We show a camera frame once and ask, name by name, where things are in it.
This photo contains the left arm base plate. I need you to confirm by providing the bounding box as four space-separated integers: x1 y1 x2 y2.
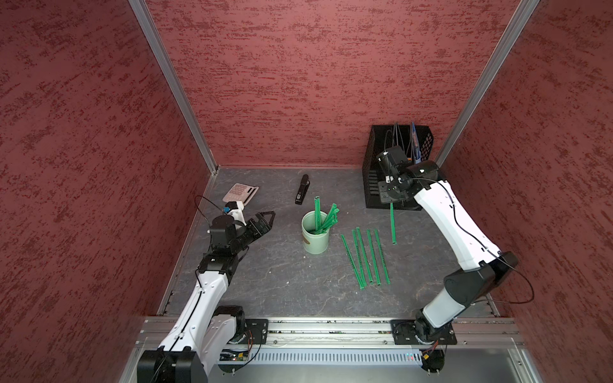
239 319 269 346

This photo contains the black stapler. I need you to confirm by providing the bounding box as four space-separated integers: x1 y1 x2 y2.
295 174 310 205

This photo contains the pale green storage cup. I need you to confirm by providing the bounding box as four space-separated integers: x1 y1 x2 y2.
301 211 330 255

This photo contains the left aluminium corner post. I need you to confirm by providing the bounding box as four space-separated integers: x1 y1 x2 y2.
129 0 219 176

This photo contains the aluminium corner post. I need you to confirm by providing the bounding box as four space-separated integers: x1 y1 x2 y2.
129 0 219 176
435 0 540 167

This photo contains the green straw upright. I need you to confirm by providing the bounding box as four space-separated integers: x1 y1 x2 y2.
314 196 322 235

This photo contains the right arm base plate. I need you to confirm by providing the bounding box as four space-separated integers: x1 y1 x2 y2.
390 319 458 347

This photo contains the black mesh file organizer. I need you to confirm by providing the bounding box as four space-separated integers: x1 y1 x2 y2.
362 124 434 209

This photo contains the green straw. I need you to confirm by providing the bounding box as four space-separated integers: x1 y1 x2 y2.
390 202 397 245
314 204 339 235
367 229 381 286
340 235 365 290
352 229 367 288
356 227 374 284
375 229 391 285
314 196 322 235

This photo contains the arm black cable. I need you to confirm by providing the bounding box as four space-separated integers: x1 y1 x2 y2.
416 178 536 306
193 195 226 226

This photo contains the light blue folder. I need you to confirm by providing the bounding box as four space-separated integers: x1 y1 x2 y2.
411 122 422 164

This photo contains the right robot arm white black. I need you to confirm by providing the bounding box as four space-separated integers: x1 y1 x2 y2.
377 146 519 345

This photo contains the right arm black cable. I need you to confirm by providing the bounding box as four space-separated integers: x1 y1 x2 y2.
416 178 536 306

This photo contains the aluminium mounting rail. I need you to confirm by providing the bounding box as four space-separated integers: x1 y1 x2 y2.
136 315 523 349

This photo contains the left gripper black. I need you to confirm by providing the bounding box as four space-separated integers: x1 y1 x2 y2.
229 211 276 253

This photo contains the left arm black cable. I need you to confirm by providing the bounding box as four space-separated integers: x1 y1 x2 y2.
193 195 226 226

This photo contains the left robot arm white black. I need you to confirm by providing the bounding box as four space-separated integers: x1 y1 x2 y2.
137 207 276 382

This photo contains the right aluminium corner post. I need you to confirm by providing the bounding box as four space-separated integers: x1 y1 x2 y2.
435 0 540 167

